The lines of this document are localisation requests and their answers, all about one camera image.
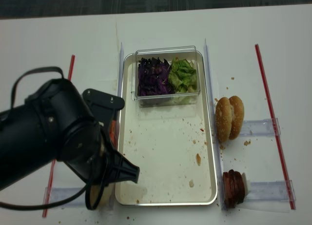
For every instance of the shredded purple cabbage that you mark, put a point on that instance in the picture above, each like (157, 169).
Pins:
(153, 77)

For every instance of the sesame bun top left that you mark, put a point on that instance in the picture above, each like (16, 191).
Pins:
(223, 119)

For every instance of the red tomato slices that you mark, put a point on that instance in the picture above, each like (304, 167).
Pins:
(112, 131)

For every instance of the red strip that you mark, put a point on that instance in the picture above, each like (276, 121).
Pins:
(277, 138)
(50, 182)

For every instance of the white pusher block by meat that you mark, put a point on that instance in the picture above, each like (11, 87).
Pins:
(245, 184)

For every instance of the lower right clear holder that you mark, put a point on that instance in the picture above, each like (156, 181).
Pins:
(278, 191)

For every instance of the clear holder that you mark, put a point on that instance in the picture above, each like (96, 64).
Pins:
(260, 128)
(278, 191)
(55, 194)

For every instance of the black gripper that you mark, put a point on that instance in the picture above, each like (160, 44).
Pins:
(86, 147)

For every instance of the right clear vertical rail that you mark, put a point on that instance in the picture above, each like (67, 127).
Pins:
(211, 108)

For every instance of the white metal tray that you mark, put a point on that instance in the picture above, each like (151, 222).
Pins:
(171, 145)

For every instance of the lower left clear holder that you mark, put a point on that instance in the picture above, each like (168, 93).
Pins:
(55, 194)

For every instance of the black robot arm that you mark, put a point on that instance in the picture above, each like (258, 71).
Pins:
(30, 134)

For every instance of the sesame bun top right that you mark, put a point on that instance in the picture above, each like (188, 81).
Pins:
(237, 109)

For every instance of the clear plastic salad container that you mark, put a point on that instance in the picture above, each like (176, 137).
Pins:
(183, 52)

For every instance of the left red strip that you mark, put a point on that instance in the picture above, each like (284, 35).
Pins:
(50, 182)

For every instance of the green lettuce leaves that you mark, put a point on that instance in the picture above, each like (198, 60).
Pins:
(182, 76)

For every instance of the left clear vertical rail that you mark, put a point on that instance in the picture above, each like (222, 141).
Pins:
(119, 93)

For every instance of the sesame bun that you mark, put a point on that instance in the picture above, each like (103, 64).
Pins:
(237, 109)
(223, 119)

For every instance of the bun bottom slice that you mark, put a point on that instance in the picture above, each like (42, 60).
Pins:
(95, 198)

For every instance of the right red strip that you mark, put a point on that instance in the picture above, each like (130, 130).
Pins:
(277, 138)

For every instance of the upper right clear holder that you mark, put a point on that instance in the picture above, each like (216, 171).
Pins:
(260, 128)

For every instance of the clear vertical rail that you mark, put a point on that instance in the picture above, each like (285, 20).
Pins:
(119, 93)
(211, 108)

